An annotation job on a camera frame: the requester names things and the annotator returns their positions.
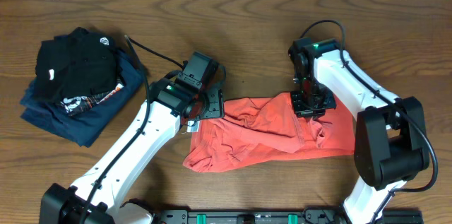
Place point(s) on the black patterned folded garment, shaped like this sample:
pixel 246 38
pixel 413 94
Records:
pixel 77 105

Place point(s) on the navy blue folded garment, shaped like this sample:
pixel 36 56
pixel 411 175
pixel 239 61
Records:
pixel 83 128

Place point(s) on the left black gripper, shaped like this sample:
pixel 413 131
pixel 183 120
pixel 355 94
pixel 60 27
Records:
pixel 215 102

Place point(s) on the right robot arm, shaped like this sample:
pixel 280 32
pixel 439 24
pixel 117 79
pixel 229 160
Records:
pixel 389 146

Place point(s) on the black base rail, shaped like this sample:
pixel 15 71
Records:
pixel 247 217

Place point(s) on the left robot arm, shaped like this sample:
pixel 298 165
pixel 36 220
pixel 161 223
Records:
pixel 98 195

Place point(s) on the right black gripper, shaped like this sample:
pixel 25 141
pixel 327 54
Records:
pixel 301 110

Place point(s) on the red orange t-shirt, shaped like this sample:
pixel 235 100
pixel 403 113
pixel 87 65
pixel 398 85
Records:
pixel 258 130

